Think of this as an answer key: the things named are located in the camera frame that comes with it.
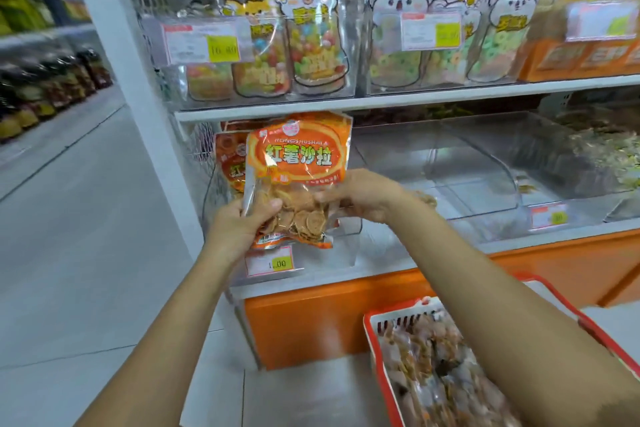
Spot yellow cat candy bag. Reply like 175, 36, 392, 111
222, 0, 294, 99
275, 0, 351, 93
185, 61, 236, 103

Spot row of dark bottles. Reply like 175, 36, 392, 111
0, 46, 116, 143

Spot orange snack packet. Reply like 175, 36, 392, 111
214, 119, 263, 197
243, 109, 355, 249

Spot white koala candy bag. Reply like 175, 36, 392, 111
468, 0, 546, 83
430, 0, 491, 85
367, 0, 438, 89

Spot yellow hamster snack packets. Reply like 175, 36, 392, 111
570, 126, 640, 187

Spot white snack shelf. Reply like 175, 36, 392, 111
60, 0, 640, 373

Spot person's right forearm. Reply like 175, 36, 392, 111
395, 191, 640, 427

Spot row of green yellow packets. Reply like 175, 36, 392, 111
0, 0, 93, 37

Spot orange label snack bag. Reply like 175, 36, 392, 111
520, 36, 586, 83
580, 41, 631, 71

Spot person's left forearm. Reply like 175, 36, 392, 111
75, 252, 246, 427

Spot orange shelf base panel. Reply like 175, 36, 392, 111
243, 232, 640, 371

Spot person's left hand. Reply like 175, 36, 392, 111
205, 191, 284, 268

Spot background goods shelf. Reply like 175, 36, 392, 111
0, 0, 116, 167

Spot white red-rimmed shopping basket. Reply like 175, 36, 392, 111
362, 274, 640, 427

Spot white yellow price tag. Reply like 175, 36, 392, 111
245, 244, 297, 279
400, 11, 464, 53
566, 1, 639, 43
527, 201, 571, 234
162, 19, 243, 67

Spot person's right hand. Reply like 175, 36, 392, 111
315, 167, 421, 226

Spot pile of small brown snacks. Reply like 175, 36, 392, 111
380, 312, 526, 427

